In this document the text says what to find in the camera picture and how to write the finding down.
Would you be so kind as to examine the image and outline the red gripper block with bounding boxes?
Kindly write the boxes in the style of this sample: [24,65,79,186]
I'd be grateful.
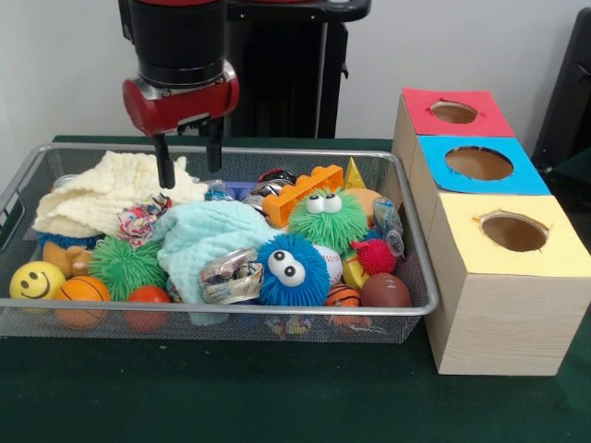
[122,59,241,189]

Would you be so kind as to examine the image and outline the multicolour patterned cloth scrap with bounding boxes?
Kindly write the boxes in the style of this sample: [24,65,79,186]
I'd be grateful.
[117,193,173,248]

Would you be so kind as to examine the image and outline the clear mesh bin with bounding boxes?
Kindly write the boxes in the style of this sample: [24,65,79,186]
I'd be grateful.
[0,142,440,345]

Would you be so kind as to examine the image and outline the wooden box with three holes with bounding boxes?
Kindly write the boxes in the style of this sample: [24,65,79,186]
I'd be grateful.
[392,87,591,376]

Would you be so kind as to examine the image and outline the light blue cloth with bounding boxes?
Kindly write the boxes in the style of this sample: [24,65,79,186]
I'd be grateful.
[155,200,278,305]

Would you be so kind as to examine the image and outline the cream cloth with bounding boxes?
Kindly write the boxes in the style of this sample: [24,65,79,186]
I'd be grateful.
[31,150,209,239]

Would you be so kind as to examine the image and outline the orange toothed toy block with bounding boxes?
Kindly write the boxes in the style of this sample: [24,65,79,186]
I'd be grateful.
[261,164,345,227]

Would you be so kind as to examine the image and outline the crushed silver drink can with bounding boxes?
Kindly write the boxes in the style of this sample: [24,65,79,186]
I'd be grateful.
[199,247,265,305]

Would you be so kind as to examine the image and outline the small red-orange ball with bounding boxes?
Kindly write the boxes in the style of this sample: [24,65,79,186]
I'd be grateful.
[125,284,172,333]

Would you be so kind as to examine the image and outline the blue spiky toy with eyes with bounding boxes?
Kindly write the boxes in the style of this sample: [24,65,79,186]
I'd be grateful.
[256,233,332,306]

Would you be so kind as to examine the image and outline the green spiky toy with eyes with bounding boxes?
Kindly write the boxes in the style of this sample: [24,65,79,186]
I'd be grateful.
[288,186,370,254]

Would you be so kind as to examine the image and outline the orange toy basketball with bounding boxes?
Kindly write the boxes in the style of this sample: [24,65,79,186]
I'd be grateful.
[54,275,112,329]

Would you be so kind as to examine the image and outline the yellow smiley ball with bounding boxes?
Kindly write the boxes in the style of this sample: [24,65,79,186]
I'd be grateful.
[8,261,66,301]

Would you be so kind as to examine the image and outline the brown toy football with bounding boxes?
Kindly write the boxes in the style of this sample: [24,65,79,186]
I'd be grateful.
[359,272,412,309]

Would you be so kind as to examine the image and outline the dark green table cloth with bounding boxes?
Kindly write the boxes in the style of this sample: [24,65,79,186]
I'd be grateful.
[0,134,591,443]
[543,146,591,259]

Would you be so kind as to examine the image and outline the black flat stand bar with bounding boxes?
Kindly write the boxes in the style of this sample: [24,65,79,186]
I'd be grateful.
[530,7,591,162]

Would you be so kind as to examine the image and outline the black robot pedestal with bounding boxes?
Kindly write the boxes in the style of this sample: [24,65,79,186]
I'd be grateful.
[221,0,373,138]

